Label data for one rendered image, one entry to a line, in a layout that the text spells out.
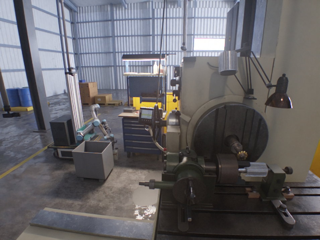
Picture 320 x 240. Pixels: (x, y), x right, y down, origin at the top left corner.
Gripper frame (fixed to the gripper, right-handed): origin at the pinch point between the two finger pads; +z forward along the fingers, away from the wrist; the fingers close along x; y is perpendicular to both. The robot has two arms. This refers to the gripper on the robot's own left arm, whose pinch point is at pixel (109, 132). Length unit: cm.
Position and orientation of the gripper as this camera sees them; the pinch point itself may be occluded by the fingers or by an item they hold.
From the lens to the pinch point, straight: 381.1
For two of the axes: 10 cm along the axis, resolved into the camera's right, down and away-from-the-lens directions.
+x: 1.7, -1.7, 9.7
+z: 3.7, 9.2, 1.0
